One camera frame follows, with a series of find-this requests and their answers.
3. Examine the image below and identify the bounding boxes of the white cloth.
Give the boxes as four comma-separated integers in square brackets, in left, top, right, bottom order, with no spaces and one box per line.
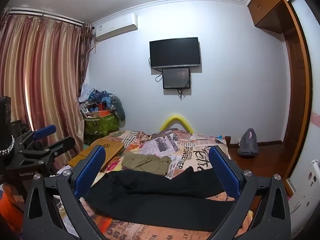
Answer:
[79,83,92,103]

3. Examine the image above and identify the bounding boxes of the white wheeled cabinet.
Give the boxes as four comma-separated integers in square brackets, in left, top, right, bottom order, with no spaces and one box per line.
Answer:
[289,159,320,233]

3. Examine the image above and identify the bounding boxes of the olive green pants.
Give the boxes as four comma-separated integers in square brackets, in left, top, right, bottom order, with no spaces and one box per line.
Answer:
[122,151,172,177]

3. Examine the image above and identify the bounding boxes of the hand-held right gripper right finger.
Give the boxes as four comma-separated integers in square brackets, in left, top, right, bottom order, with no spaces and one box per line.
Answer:
[209,145,292,240]

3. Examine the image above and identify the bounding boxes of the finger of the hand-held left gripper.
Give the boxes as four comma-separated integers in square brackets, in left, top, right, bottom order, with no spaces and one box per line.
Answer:
[14,124,56,151]
[19,137,76,165]

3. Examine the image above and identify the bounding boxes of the grey backpack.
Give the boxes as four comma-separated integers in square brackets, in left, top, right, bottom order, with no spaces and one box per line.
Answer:
[237,128,259,157]

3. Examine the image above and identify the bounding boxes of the orange bag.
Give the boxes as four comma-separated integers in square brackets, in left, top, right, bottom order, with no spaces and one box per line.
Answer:
[0,182,25,233]

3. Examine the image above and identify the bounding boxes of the white air conditioner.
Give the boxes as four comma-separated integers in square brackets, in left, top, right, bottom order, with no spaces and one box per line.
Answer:
[94,13,138,42]

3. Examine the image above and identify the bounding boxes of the silver beaded chain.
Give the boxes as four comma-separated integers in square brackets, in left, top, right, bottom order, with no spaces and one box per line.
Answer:
[0,134,14,157]

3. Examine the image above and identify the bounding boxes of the yellow foam tube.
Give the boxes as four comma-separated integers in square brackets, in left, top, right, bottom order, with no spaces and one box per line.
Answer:
[160,114,195,132]

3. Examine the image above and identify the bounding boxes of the newspaper print bed sheet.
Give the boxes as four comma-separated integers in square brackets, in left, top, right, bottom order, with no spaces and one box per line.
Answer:
[54,127,254,240]

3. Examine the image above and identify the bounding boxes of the small black wall monitor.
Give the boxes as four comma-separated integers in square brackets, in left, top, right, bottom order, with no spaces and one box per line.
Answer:
[162,67,192,90]

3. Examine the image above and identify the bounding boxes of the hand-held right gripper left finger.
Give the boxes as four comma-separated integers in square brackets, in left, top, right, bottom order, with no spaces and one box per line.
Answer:
[22,145,107,240]

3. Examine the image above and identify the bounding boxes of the orange box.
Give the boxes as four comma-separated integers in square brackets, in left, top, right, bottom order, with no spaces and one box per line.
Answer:
[96,102,112,112]

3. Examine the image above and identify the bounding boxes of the blue patterned bag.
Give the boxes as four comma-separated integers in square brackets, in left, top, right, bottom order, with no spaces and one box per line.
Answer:
[87,88,118,112]

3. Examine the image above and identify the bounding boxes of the black pants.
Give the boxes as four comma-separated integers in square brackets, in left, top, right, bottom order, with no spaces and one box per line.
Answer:
[80,166,242,230]

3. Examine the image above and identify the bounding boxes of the grey cushion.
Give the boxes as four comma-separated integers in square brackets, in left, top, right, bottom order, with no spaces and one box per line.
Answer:
[115,97,126,120]

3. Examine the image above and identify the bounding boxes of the white sliding door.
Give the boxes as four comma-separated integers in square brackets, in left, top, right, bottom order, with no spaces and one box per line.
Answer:
[286,0,320,180]

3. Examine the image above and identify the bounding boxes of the green storage bag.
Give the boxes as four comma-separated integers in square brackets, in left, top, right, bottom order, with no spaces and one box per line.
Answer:
[84,110,120,144]

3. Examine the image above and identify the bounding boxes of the white curtain rail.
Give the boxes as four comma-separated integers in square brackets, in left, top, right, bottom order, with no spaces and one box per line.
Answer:
[2,7,94,28]

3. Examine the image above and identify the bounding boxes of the wooden lap desk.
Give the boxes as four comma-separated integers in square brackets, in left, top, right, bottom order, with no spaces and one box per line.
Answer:
[67,137,125,173]

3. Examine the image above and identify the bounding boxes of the large black wall television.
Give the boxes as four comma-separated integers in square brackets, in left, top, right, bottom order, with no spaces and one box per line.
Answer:
[149,37,202,69]

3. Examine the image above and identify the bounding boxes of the striped red gold curtain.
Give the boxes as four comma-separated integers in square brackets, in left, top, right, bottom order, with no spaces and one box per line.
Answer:
[0,12,93,178]

